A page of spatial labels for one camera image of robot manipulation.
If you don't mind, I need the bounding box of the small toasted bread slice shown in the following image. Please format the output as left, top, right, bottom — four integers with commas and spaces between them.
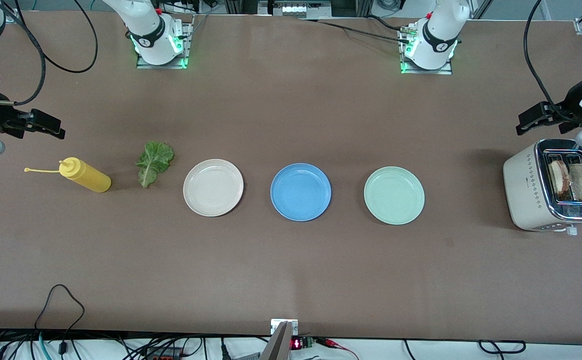
547, 159, 571, 197

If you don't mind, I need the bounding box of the yellow squeeze bottle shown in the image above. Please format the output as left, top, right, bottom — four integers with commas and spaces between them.
24, 157, 112, 194

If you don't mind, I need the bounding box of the green lettuce leaf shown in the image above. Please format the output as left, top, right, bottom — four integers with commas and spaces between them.
135, 140, 176, 189

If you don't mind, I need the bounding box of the light green plate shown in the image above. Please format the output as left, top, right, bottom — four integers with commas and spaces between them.
363, 166, 426, 226

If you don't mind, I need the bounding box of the beige plate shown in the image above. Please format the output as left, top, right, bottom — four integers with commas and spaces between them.
183, 158, 245, 217

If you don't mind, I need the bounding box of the blue plate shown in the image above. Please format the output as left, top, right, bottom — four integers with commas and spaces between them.
270, 163, 332, 222

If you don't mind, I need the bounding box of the beige chrome toaster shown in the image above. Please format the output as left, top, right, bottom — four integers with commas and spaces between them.
502, 138, 582, 236

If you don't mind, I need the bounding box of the grey device with white label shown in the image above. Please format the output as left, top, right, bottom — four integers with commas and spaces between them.
258, 0, 333, 19

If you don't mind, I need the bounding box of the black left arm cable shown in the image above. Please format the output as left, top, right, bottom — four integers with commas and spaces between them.
523, 0, 573, 124

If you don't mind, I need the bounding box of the thin black looped cable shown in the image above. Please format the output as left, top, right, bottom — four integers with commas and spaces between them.
13, 0, 99, 74

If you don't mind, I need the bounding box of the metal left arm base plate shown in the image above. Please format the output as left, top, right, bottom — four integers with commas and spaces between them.
399, 27, 454, 76

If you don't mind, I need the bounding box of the thin black cable loop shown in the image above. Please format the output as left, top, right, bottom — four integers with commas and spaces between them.
34, 284, 86, 342

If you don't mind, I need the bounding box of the black cable across table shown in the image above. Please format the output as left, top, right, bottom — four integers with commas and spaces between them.
298, 15, 414, 44

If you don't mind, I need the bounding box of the teal cable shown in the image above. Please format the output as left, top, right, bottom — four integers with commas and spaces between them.
38, 331, 53, 360

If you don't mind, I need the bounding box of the black coiled cable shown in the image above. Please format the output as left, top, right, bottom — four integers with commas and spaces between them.
478, 339, 527, 355

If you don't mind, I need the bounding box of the red wire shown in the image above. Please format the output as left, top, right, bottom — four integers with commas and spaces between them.
316, 337, 360, 360

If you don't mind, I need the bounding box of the silver camera mount bracket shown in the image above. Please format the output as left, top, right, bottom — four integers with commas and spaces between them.
260, 319, 300, 360

